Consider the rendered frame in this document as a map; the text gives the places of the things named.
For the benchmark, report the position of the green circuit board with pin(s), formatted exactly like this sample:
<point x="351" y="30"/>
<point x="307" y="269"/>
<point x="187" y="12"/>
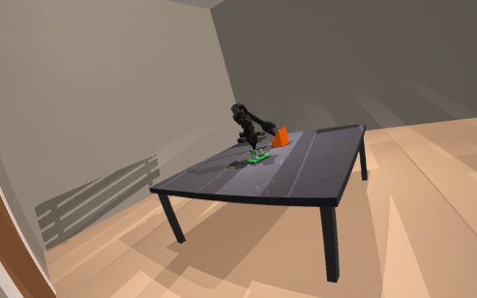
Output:
<point x="259" y="157"/>

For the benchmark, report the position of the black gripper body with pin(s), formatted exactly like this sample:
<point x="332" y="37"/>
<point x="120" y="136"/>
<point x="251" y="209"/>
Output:
<point x="250" y="134"/>

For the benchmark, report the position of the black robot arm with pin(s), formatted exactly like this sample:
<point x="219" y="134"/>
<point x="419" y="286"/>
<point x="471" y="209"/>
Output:
<point x="243" y="117"/>

